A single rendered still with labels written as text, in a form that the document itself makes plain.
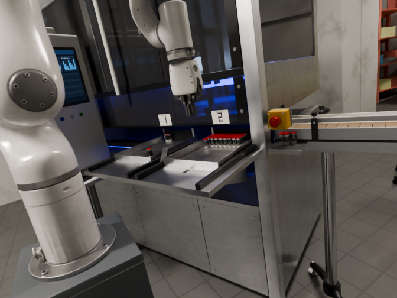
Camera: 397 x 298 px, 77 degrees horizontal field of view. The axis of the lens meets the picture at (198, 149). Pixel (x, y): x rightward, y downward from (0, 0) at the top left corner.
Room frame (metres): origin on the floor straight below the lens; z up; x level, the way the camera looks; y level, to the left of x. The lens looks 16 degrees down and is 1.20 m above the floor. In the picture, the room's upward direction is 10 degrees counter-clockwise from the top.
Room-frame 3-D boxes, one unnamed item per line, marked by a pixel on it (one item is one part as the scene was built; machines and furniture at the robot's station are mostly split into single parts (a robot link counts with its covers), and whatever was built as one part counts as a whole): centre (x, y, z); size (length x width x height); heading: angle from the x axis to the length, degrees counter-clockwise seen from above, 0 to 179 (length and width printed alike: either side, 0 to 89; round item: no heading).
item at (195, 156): (1.02, -0.06, 0.90); 0.34 x 0.26 x 0.04; 141
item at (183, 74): (0.82, 0.00, 1.21); 0.10 x 0.07 x 0.11; 51
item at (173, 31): (0.83, 0.01, 1.35); 0.09 x 0.08 x 0.13; 43
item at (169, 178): (1.07, 0.11, 0.87); 0.70 x 0.48 x 0.02; 51
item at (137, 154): (1.23, 0.20, 0.90); 0.34 x 0.26 x 0.04; 141
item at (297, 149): (0.97, -0.37, 0.87); 0.14 x 0.13 x 0.02; 141
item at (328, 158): (0.97, -0.53, 0.46); 0.09 x 0.09 x 0.77; 51
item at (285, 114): (0.95, -0.33, 0.99); 0.08 x 0.07 x 0.07; 141
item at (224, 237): (2.00, 0.22, 0.44); 2.06 x 1.00 x 0.88; 51
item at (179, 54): (0.82, 0.00, 1.27); 0.09 x 0.08 x 0.03; 51
